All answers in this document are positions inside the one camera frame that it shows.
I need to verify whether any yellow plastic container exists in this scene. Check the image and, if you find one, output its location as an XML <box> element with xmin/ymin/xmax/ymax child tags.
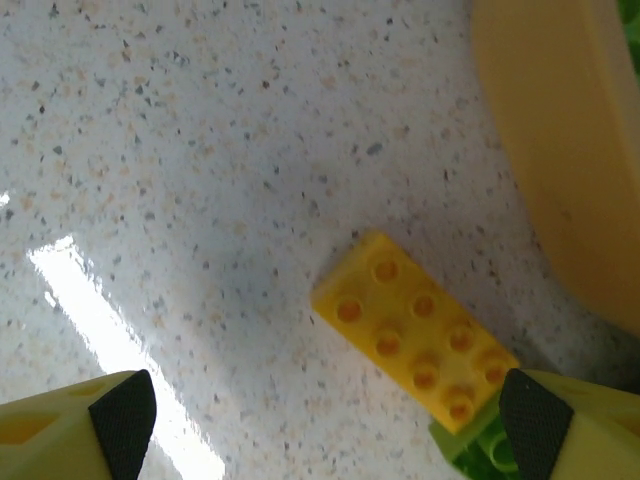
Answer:
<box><xmin>471</xmin><ymin>0</ymin><xmax>640</xmax><ymax>337</ymax></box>

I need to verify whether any yellow long lego brick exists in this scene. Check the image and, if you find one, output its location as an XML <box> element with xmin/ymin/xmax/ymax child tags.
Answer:
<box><xmin>310</xmin><ymin>229</ymin><xmax>522</xmax><ymax>436</ymax></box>

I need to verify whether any green small lego brick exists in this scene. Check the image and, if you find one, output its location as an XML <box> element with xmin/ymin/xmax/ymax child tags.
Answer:
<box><xmin>428</xmin><ymin>398</ymin><xmax>522</xmax><ymax>475</ymax></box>

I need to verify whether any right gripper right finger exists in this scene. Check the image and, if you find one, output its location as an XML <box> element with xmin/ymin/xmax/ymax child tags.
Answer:
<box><xmin>499</xmin><ymin>368</ymin><xmax>640</xmax><ymax>480</ymax></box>

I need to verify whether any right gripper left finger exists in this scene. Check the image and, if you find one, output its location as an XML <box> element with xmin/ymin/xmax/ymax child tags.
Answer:
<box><xmin>0</xmin><ymin>369</ymin><xmax>158</xmax><ymax>480</ymax></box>

